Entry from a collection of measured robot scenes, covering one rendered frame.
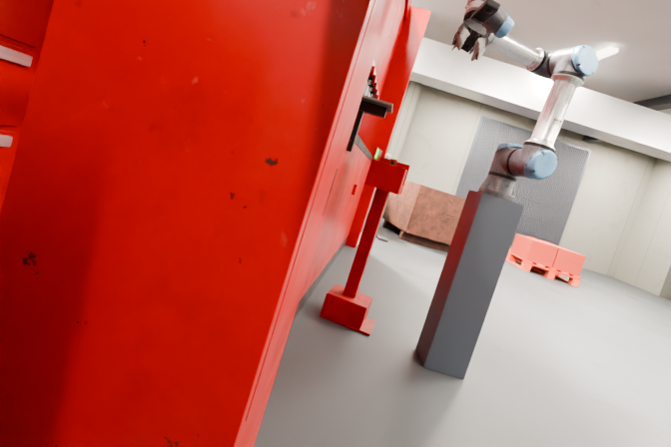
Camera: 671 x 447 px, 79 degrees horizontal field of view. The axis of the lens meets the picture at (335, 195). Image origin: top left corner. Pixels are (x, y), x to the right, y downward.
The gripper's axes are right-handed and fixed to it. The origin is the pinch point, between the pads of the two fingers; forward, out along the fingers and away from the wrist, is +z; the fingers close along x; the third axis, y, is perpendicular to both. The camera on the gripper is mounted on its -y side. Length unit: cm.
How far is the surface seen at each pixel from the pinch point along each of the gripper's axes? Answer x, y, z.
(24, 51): 68, -29, 85
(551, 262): -397, 405, -231
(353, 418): -15, 54, 103
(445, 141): -316, 714, -660
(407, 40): -14, 165, -214
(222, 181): 43, -16, 83
